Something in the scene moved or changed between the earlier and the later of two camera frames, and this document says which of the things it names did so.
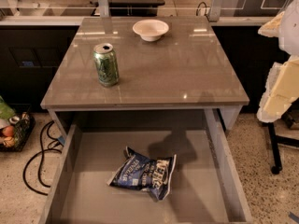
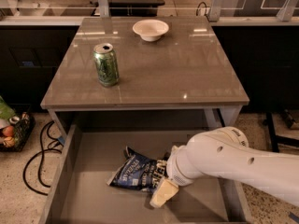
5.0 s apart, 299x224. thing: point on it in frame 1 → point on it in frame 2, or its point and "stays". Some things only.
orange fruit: (8, 132) stays
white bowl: (150, 29) stays
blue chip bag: (135, 171) stays
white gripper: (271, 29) → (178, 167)
